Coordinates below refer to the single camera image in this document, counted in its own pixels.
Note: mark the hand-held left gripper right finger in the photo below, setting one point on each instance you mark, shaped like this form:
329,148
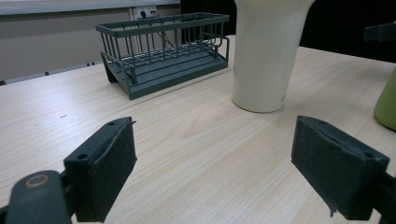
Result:
336,168

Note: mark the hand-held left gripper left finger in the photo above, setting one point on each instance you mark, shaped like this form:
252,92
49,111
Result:
109,168

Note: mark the green bottle with pale cap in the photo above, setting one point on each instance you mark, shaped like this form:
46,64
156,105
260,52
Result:
388,105

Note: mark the cream tumbler with lid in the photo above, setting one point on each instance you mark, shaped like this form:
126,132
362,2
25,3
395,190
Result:
264,62

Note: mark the black curtain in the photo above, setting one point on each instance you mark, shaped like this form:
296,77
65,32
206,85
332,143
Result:
342,21

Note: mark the white wall outlet with plugs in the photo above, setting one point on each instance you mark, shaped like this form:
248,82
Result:
144,12

